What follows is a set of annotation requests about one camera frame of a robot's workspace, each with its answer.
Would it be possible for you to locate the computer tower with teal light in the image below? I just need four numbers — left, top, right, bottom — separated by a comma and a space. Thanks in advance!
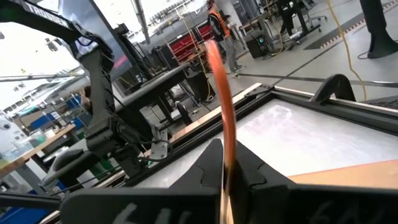
243, 29, 275, 59

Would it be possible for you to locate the yellow cable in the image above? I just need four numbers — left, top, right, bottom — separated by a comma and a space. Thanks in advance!
325, 0, 368, 101

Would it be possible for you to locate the grey office chair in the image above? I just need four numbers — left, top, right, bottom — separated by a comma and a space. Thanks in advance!
40, 148, 102, 187

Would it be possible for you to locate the black arched frame clip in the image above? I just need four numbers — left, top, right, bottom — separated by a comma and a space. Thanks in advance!
310, 73, 358, 104

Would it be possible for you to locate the large dark monitor panel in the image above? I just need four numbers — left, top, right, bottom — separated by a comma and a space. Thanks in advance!
58, 0, 131, 82

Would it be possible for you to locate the person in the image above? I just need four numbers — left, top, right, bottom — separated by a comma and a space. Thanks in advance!
82, 85, 94, 114
206, 0, 247, 78

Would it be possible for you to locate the orange handled metal spoon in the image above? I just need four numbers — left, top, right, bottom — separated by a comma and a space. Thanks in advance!
204, 39, 239, 224

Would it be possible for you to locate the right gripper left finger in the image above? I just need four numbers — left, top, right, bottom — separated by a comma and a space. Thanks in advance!
169, 138, 225, 191

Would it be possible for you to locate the grey desk top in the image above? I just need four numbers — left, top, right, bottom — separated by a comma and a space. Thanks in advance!
114, 63, 191, 108

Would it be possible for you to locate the red tool cabinet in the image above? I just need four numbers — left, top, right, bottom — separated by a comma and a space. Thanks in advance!
169, 24, 215, 63

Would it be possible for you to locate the wooden workbench top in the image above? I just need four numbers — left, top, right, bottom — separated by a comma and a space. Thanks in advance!
0, 123, 77, 178

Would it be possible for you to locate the blue storage bin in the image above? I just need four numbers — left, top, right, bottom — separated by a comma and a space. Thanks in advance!
29, 113, 60, 131

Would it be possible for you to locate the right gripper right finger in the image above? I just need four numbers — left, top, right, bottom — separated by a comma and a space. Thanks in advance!
231, 139, 296, 200

